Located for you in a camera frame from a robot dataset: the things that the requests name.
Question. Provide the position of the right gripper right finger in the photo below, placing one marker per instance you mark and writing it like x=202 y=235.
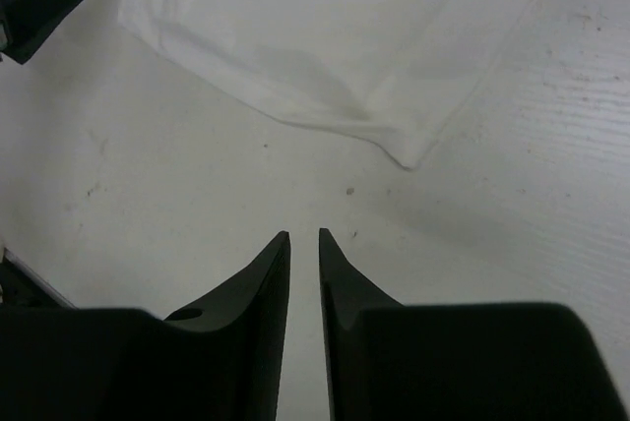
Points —
x=493 y=361

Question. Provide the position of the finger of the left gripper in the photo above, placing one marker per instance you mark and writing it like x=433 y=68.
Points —
x=27 y=24

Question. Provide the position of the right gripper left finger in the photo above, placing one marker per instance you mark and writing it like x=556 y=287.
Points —
x=217 y=358

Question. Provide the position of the white tank top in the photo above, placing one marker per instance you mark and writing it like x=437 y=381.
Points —
x=390 y=72

